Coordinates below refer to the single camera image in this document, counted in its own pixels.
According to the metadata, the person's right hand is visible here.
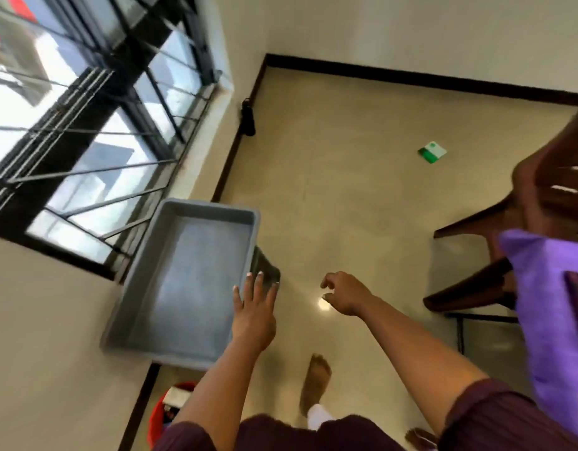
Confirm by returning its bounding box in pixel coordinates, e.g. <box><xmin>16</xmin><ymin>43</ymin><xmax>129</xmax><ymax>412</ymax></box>
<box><xmin>320</xmin><ymin>271</ymin><xmax>377</xmax><ymax>318</ymax></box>

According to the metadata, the black stand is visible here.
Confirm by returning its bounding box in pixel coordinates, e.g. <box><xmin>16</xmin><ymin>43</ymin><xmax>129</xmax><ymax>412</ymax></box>
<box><xmin>249</xmin><ymin>246</ymin><xmax>281</xmax><ymax>291</ymax></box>

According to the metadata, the purple cloth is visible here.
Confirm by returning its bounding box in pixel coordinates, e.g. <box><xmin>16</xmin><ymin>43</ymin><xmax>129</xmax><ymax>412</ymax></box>
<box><xmin>499</xmin><ymin>229</ymin><xmax>578</xmax><ymax>446</ymax></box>

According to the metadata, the black wall-mounted object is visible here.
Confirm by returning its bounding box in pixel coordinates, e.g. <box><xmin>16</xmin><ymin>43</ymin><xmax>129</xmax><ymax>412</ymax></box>
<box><xmin>239</xmin><ymin>98</ymin><xmax>257</xmax><ymax>137</ymax></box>

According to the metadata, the grey plastic tray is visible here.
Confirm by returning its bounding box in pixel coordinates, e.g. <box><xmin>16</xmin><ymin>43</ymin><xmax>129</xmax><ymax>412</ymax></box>
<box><xmin>100</xmin><ymin>198</ymin><xmax>262</xmax><ymax>371</ymax></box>

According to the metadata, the person's left foot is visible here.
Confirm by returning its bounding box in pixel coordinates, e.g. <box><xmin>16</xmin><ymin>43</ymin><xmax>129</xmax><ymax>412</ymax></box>
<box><xmin>299</xmin><ymin>354</ymin><xmax>333</xmax><ymax>417</ymax></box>

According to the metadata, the white item in bucket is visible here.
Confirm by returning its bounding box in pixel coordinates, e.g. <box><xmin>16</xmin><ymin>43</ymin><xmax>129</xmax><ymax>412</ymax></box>
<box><xmin>164</xmin><ymin>387</ymin><xmax>193</xmax><ymax>409</ymax></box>

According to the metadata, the brown plastic chair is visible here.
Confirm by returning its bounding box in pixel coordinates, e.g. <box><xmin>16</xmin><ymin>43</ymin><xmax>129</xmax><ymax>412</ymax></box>
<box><xmin>422</xmin><ymin>101</ymin><xmax>578</xmax><ymax>313</ymax></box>

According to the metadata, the black framed window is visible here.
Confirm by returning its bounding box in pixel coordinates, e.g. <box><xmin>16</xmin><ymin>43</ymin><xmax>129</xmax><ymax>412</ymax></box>
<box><xmin>0</xmin><ymin>0</ymin><xmax>222</xmax><ymax>282</ymax></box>

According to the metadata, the maroon garment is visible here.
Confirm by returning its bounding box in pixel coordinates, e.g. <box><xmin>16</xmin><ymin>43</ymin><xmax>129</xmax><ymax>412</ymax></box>
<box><xmin>153</xmin><ymin>378</ymin><xmax>578</xmax><ymax>451</ymax></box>

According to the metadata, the person's right foot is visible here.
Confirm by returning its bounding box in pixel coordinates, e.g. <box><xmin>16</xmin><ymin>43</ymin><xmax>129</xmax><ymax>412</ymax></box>
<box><xmin>405</xmin><ymin>428</ymin><xmax>440</xmax><ymax>451</ymax></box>

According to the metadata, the black metal table frame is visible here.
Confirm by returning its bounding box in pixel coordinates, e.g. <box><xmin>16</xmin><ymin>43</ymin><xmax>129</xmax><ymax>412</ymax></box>
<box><xmin>444</xmin><ymin>312</ymin><xmax>520</xmax><ymax>356</ymax></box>

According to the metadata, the red bucket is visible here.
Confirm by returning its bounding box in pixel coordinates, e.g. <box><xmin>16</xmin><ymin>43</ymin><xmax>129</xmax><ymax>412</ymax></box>
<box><xmin>146</xmin><ymin>381</ymin><xmax>198</xmax><ymax>449</ymax></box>

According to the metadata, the green and white packet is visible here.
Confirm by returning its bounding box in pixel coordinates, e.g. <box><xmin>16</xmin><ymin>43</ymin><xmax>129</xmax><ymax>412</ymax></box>
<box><xmin>417</xmin><ymin>141</ymin><xmax>448</xmax><ymax>164</ymax></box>

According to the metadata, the white trouser leg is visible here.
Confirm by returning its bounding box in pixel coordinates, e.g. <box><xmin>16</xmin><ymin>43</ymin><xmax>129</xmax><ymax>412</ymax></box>
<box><xmin>307</xmin><ymin>404</ymin><xmax>335</xmax><ymax>431</ymax></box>

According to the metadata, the person's right forearm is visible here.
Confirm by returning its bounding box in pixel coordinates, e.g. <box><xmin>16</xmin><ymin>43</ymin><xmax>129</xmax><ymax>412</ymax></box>
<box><xmin>361</xmin><ymin>296</ymin><xmax>489</xmax><ymax>436</ymax></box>

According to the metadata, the person's foot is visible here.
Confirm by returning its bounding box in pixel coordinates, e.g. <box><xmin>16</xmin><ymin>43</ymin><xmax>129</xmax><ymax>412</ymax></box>
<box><xmin>405</xmin><ymin>428</ymin><xmax>440</xmax><ymax>451</ymax></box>
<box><xmin>299</xmin><ymin>354</ymin><xmax>333</xmax><ymax>417</ymax></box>

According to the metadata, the person's left hand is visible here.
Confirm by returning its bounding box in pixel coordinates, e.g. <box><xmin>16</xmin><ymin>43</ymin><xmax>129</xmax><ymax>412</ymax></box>
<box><xmin>232</xmin><ymin>272</ymin><xmax>279</xmax><ymax>349</ymax></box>

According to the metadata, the person's left forearm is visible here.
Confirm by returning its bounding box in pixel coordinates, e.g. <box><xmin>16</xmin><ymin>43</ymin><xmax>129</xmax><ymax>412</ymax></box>
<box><xmin>169</xmin><ymin>340</ymin><xmax>271</xmax><ymax>451</ymax></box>

